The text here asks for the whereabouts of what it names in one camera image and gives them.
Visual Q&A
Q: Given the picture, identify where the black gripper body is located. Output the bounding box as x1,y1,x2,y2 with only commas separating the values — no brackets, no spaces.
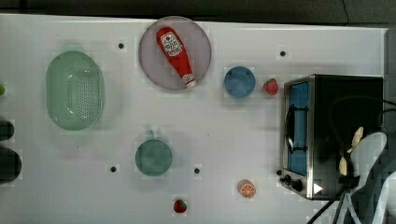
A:
338,175,360,189

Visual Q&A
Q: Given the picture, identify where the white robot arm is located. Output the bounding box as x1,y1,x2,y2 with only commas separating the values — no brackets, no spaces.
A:
332,133,395,224

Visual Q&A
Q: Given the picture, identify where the silver toaster oven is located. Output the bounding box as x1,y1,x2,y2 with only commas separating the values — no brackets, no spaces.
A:
281,74,383,201

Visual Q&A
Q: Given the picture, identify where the orange toy half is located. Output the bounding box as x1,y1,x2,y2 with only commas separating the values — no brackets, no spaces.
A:
238,179,256,199

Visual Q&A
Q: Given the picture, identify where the red toy strawberry by bowl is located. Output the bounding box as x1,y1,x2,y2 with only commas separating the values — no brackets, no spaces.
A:
263,78,278,95

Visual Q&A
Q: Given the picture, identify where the blue plastic bowl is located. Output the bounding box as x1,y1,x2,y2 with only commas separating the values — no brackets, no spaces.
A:
223,66,256,98

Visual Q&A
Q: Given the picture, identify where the red toy strawberry near edge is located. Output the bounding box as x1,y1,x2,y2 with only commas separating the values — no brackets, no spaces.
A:
174,199,188,214

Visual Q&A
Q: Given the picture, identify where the green mug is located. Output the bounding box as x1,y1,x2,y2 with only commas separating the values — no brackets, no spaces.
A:
134,131,173,177

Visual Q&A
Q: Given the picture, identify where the grey round plate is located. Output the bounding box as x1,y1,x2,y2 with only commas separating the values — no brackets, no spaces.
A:
138,16,212,91

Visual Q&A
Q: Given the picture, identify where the red plush ketchup bottle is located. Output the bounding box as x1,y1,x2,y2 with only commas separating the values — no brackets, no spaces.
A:
156,26,197,89

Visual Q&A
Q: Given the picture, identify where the green plastic colander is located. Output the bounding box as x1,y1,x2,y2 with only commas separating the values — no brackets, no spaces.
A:
46,46,105,131

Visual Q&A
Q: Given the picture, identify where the green toy fruit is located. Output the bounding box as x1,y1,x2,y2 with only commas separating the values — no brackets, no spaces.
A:
0,85,7,96

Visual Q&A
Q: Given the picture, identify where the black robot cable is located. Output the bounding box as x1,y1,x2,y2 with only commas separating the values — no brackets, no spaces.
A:
306,95,396,224

